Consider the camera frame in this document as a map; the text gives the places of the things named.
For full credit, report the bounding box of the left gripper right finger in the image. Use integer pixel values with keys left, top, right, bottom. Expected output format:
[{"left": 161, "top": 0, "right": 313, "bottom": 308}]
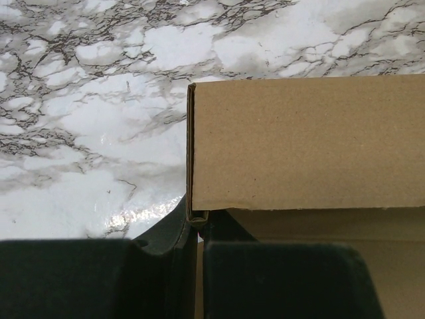
[{"left": 201, "top": 210, "right": 258, "bottom": 318}]

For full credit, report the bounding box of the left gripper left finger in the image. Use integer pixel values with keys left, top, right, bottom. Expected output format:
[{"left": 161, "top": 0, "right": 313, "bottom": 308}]
[{"left": 134, "top": 197, "right": 198, "bottom": 318}]

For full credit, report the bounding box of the brown cardboard box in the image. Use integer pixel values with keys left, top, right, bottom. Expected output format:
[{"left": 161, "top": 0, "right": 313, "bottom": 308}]
[{"left": 186, "top": 74, "right": 424, "bottom": 318}]

